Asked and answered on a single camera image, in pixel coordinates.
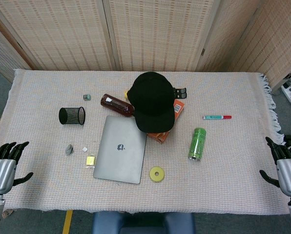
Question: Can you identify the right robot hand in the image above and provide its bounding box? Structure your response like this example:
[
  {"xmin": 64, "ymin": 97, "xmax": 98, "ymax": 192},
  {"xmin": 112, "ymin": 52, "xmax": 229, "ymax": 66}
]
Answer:
[{"xmin": 259, "ymin": 136, "xmax": 291, "ymax": 198}]

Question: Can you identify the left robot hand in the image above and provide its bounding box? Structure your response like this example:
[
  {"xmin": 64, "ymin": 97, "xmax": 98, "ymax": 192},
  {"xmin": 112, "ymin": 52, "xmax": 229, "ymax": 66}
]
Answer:
[{"xmin": 0, "ymin": 141, "xmax": 34, "ymax": 195}]

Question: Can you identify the black baseball cap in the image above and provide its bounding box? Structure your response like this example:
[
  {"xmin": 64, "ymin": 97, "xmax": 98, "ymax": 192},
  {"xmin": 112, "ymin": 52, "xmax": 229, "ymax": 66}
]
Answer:
[{"xmin": 127, "ymin": 71, "xmax": 176, "ymax": 134}]

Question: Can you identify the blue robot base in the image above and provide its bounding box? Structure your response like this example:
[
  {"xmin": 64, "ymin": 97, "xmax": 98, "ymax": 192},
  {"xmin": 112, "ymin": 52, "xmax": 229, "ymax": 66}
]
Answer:
[{"xmin": 91, "ymin": 211, "xmax": 195, "ymax": 234}]

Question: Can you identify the pink woven tablecloth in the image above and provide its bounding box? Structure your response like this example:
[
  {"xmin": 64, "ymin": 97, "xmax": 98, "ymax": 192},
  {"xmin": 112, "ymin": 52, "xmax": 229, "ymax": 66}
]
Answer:
[{"xmin": 0, "ymin": 69, "xmax": 287, "ymax": 216}]

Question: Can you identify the yellow floor tape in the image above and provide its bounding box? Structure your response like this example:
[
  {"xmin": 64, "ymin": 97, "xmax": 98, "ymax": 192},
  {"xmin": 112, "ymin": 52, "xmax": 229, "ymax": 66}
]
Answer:
[{"xmin": 62, "ymin": 210, "xmax": 74, "ymax": 234}]

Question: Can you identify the black mesh pen holder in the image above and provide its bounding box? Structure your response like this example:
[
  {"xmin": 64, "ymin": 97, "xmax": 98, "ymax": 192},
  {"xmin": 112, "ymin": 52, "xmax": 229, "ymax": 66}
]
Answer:
[{"xmin": 58, "ymin": 106, "xmax": 86, "ymax": 126}]

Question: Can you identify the teal marker with red cap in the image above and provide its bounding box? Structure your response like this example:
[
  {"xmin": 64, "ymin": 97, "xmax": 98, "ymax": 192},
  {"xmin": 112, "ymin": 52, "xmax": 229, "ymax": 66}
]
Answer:
[{"xmin": 202, "ymin": 115, "xmax": 232, "ymax": 120}]

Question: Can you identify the green energy drink can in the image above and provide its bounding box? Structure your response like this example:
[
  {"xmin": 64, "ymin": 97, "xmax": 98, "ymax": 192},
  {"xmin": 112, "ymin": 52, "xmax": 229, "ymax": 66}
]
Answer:
[{"xmin": 187, "ymin": 127, "xmax": 208, "ymax": 162}]

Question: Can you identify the grey laptop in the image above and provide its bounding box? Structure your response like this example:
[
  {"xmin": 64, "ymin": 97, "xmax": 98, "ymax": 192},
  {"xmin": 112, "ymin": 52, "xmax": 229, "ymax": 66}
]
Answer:
[{"xmin": 92, "ymin": 115, "xmax": 147, "ymax": 185}]

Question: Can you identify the orange cardboard box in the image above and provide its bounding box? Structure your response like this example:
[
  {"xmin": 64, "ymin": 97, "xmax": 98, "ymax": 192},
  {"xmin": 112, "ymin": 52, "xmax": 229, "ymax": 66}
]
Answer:
[{"xmin": 146, "ymin": 98, "xmax": 186, "ymax": 145}]

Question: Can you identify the brown tea bottle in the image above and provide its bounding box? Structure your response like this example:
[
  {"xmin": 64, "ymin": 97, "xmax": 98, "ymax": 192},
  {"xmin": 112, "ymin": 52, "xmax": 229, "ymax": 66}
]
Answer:
[{"xmin": 101, "ymin": 93, "xmax": 135, "ymax": 118}]

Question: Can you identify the yellow disc with hole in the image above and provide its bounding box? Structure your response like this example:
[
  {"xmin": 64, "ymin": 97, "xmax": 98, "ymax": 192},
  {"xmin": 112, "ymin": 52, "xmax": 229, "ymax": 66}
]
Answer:
[{"xmin": 149, "ymin": 166, "xmax": 166, "ymax": 183}]

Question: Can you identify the woven folding screen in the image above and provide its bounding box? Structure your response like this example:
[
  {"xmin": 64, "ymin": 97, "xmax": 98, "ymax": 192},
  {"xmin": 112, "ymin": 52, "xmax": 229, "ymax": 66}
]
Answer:
[{"xmin": 0, "ymin": 0, "xmax": 291, "ymax": 95}]

